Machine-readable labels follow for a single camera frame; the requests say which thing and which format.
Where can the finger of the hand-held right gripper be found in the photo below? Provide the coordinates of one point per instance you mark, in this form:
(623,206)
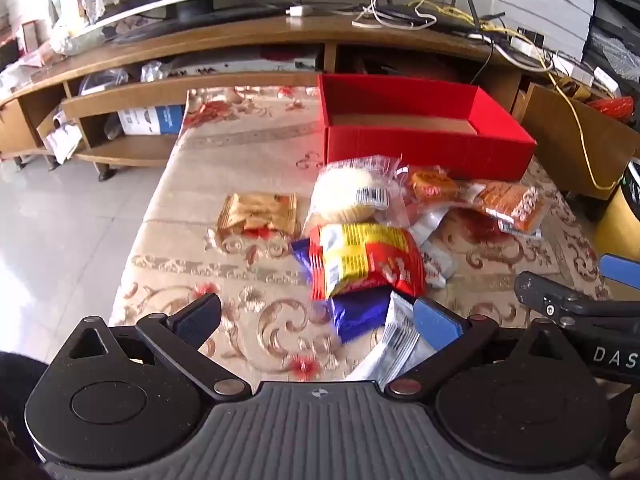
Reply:
(537,290)
(620,267)

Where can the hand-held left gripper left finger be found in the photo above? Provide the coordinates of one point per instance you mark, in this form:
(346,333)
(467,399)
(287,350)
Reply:
(197,317)

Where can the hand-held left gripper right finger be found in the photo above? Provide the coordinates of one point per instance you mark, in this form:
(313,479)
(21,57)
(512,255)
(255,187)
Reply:
(437,322)

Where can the silver white snack packet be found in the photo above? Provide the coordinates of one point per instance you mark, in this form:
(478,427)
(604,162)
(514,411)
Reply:
(400,345)

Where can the pink sausage packet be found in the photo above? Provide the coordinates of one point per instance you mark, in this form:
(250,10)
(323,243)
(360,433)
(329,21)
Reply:
(435,255)

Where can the blue foil snack packet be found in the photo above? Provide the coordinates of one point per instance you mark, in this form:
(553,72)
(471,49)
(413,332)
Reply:
(360,312)

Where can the orange bread packet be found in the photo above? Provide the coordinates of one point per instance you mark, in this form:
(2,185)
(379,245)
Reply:
(510,205)

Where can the red yellow snack packet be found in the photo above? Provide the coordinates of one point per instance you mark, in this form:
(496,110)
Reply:
(365,257)

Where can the gold snack packet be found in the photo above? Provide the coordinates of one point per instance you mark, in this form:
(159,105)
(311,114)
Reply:
(257,212)

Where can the round orange cake packet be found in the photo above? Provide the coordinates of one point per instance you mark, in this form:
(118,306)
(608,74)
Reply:
(432,185)

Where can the round white bread packet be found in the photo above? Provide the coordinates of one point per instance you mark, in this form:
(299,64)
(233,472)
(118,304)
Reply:
(340,192)

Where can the red cardboard box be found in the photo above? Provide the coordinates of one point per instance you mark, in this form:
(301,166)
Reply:
(425,147)

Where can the yellow bin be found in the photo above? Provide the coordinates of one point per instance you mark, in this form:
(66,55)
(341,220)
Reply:
(617,215)

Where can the floral tablecloth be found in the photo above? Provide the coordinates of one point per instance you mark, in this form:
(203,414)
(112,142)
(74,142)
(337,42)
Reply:
(225,160)

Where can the orange plastic bag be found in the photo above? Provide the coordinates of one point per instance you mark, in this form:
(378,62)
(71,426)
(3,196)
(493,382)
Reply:
(612,107)

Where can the blue white carton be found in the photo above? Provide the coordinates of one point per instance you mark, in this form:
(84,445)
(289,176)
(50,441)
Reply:
(150,120)

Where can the white power strip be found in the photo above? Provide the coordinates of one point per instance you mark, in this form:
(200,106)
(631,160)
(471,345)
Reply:
(565,65)

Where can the loose papers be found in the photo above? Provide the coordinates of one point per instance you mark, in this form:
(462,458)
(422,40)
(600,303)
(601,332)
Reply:
(65,140)

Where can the clear plastic bag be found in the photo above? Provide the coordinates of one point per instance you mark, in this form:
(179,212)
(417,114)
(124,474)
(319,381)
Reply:
(102,80)

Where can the silver receiver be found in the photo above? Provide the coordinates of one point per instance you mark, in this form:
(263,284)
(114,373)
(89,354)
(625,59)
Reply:
(240,64)

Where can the white corrugated boards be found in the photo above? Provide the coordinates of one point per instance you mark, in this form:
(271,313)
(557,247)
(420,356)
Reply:
(545,0)

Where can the wooden television stand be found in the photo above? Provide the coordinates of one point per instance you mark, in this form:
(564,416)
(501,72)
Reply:
(200,35)

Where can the white adapter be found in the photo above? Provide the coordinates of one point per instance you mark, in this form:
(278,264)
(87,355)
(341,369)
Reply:
(298,10)

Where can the picture frame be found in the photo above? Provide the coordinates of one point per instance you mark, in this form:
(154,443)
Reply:
(27,35)

